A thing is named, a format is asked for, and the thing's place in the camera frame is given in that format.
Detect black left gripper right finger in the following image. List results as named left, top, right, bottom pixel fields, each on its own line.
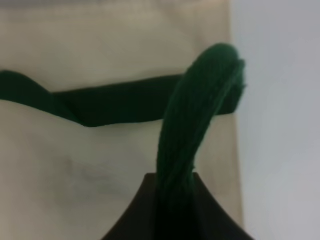
left=193, top=173, right=252, bottom=240

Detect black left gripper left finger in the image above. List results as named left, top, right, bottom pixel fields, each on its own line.
left=102, top=173, right=157, bottom=240

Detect white linen bag green handles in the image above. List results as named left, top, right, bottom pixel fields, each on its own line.
left=0, top=0, right=245, bottom=240

